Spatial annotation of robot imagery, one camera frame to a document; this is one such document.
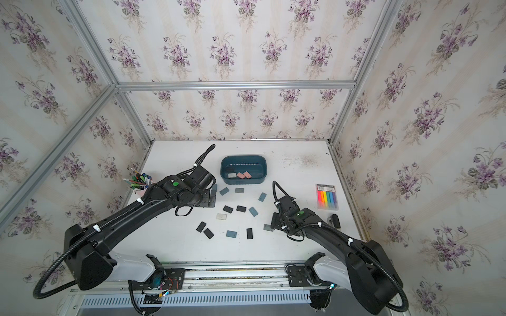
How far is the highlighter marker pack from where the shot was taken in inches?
37.2

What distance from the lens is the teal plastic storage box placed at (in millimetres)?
1032

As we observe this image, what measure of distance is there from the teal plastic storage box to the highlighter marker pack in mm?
293
